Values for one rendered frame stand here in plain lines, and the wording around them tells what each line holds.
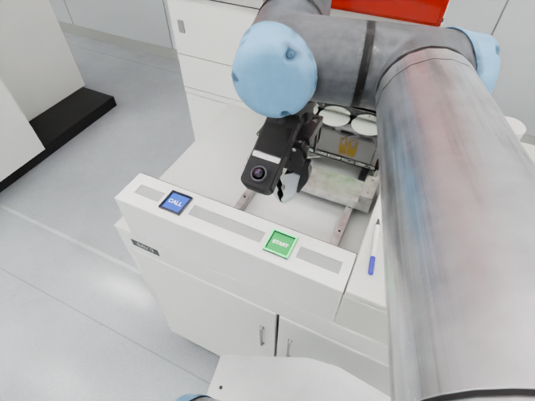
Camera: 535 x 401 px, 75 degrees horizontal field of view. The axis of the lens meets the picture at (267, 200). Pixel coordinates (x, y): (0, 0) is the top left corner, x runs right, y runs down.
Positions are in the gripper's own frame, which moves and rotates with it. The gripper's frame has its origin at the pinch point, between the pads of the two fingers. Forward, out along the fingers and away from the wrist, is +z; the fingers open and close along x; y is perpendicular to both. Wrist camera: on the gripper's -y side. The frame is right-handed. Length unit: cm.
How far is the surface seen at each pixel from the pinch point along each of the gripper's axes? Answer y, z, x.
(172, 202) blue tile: 0.3, 14.2, 26.7
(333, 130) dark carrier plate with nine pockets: 50, 21, 4
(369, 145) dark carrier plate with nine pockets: 48, 21, -8
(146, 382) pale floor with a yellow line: -24, 111, 46
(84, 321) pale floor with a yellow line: -16, 111, 87
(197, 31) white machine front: 58, 4, 56
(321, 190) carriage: 26.4, 22.8, -0.7
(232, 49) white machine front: 58, 7, 43
